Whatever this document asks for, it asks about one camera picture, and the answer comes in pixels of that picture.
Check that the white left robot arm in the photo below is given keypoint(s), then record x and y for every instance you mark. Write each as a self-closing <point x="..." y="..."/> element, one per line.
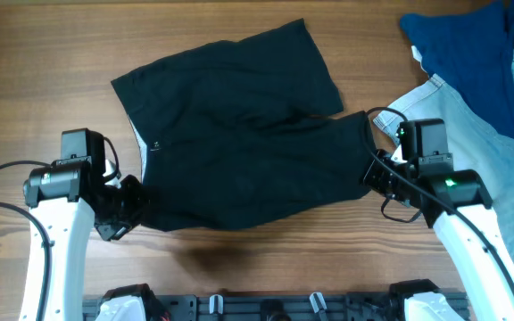
<point x="67" y="199"/>

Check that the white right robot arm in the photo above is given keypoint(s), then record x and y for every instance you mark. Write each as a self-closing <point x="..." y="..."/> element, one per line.
<point x="456" y="205"/>

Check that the light blue denim jeans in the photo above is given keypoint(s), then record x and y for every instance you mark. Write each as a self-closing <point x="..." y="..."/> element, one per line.
<point x="474" y="143"/>

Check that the dark blue shirt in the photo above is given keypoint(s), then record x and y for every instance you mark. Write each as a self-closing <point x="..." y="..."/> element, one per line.
<point x="473" y="53"/>

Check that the black shorts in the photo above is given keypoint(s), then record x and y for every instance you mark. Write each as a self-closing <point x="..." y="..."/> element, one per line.
<point x="235" y="134"/>

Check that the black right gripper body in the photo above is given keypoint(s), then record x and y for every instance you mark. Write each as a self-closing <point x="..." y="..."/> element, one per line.
<point x="382" y="180"/>

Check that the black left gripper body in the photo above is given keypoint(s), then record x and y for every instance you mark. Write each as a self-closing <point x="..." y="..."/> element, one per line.
<point x="125" y="208"/>

